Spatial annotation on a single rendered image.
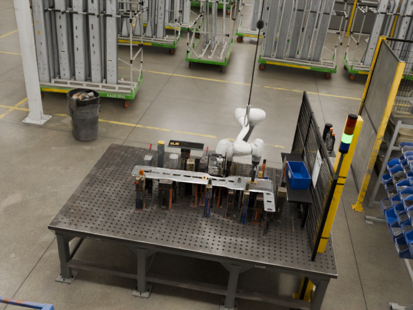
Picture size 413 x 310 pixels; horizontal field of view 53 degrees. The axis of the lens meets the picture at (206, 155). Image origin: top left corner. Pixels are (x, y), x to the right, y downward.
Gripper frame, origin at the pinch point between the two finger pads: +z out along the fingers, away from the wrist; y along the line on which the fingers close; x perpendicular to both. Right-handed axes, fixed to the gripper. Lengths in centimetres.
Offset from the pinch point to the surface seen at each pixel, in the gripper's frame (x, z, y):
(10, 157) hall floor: -330, 106, -149
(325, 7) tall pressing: 176, -52, -706
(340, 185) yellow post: 65, -36, 53
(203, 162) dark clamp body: -49, -1, -16
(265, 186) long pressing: 13.3, 6.6, 1.6
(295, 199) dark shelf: 39.6, 3.6, 22.9
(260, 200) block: 7.6, 8.6, 23.3
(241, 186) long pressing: -10.5, 6.6, 6.5
